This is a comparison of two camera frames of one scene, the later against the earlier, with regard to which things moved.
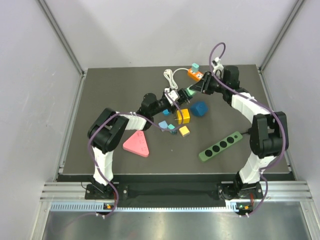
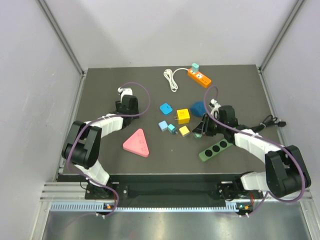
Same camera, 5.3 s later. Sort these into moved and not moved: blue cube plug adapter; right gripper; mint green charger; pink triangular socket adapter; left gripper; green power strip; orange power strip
Moved: right gripper; left gripper; mint green charger
Not moved: orange power strip; green power strip; pink triangular socket adapter; blue cube plug adapter
